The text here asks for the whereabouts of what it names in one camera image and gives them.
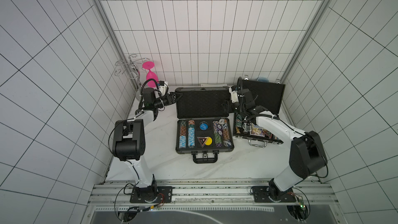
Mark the silver poker case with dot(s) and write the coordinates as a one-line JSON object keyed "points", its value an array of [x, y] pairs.
{"points": [[213, 85]]}

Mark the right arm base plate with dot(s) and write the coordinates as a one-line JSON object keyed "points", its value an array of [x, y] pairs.
{"points": [[265, 194]]}

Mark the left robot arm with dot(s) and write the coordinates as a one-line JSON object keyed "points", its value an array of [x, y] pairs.
{"points": [[129, 142]]}

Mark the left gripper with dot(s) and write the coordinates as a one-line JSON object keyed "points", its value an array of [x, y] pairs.
{"points": [[173, 98]]}

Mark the aluminium mounting rail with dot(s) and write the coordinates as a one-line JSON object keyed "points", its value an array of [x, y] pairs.
{"points": [[216, 192]]}

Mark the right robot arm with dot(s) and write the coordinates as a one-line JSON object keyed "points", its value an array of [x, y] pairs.
{"points": [[307, 154]]}

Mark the pink hourglass object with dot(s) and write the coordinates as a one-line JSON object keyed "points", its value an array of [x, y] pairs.
{"points": [[151, 76]]}

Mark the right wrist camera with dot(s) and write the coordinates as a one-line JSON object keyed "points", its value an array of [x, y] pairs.
{"points": [[234, 95]]}

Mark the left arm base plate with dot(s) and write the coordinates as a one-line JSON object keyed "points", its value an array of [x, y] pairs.
{"points": [[150, 195]]}

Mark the blue round object behind case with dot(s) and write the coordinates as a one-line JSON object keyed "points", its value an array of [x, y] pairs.
{"points": [[263, 79]]}

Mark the black poker case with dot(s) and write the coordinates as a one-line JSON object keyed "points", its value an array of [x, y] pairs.
{"points": [[268, 98], [203, 126]]}

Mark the chrome wire wall rack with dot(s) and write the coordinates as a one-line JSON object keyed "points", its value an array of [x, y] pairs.
{"points": [[131, 67]]}

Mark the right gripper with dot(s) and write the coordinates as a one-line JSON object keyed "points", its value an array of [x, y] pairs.
{"points": [[241, 112]]}

